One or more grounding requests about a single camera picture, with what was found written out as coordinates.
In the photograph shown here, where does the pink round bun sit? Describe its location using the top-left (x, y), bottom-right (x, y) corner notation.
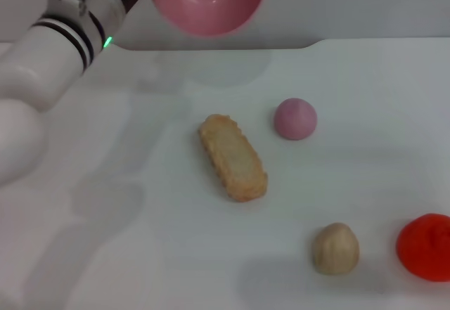
top-left (274, 97), bottom-right (318, 141)

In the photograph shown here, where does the orange-red swirl bun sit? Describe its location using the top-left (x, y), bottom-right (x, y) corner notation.
top-left (396, 213), bottom-right (450, 283)

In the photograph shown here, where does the pink plastic bowl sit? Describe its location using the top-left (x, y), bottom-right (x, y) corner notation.
top-left (150, 0), bottom-right (269, 37)

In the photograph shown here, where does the ridged orange bread loaf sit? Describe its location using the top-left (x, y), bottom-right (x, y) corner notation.
top-left (199, 113), bottom-right (269, 203)

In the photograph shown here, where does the beige round bun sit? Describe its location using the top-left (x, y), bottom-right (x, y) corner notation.
top-left (311, 222), bottom-right (361, 275)

